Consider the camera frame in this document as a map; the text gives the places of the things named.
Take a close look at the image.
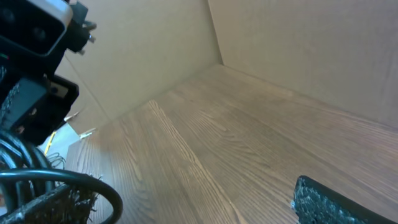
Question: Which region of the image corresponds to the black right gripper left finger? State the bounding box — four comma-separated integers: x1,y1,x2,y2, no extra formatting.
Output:
1,177,103,224

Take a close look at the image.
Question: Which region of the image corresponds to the black usb cable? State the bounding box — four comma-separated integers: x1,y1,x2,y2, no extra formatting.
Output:
0,130,124,224

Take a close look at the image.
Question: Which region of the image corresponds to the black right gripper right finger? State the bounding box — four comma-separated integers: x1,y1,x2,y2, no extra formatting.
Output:
291,175,397,224

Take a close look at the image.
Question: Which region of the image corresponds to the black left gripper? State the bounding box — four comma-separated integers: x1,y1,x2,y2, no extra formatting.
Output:
1,55,79,146

